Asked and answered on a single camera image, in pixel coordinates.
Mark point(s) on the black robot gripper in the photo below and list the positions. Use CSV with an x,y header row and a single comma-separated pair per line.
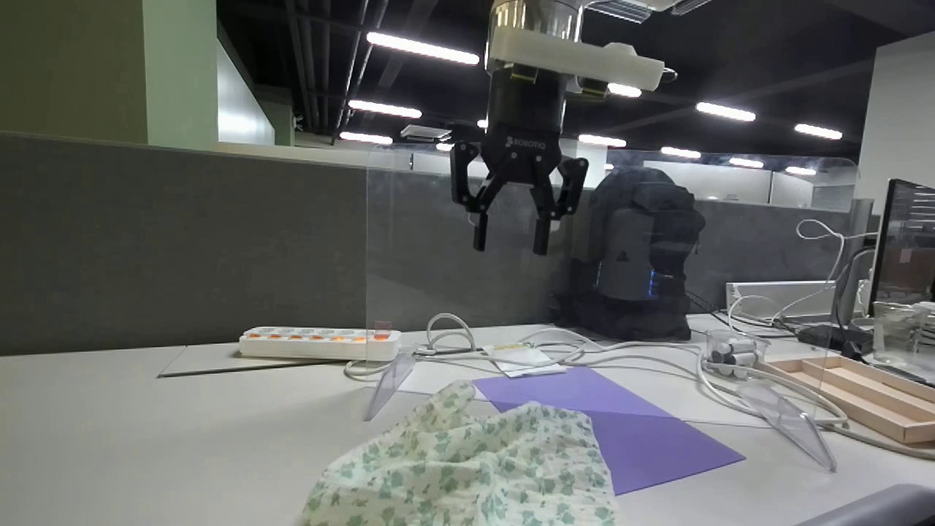
x,y
520,145

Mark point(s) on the green floral patterned cloth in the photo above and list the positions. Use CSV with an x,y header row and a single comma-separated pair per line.
x,y
457,464

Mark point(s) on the clear acrylic countertop shield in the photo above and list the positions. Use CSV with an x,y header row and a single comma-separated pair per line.
x,y
756,400

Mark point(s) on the dark backpack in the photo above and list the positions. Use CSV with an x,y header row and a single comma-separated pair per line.
x,y
630,259

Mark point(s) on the small white adapter plug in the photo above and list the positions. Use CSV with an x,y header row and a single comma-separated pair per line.
x,y
734,357

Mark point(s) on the purple paper sheet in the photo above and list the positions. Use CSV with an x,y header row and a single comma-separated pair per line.
x,y
639,439

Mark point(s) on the white box device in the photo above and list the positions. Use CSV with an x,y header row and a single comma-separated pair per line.
x,y
779,299

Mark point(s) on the white power strip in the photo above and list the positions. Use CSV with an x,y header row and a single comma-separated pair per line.
x,y
319,344

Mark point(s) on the computer monitor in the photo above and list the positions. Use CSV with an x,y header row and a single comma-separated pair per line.
x,y
905,264

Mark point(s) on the light wooden tray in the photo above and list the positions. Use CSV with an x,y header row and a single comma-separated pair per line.
x,y
881,403

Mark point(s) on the thin metal rod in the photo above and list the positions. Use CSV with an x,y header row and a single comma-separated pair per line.
x,y
246,369

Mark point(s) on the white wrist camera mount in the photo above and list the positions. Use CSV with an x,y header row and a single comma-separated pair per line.
x,y
547,36

